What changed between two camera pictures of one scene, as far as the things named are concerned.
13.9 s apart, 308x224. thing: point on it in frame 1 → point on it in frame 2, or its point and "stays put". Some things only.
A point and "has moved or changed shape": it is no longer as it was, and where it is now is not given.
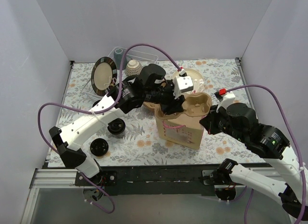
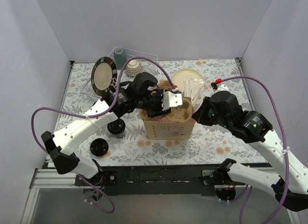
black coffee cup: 117,126 stays put
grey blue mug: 118,55 stays put
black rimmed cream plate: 104,74 stays put
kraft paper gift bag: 186,130 has moved or changed shape
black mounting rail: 137,180 stays put
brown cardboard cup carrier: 194,104 has moved or changed shape
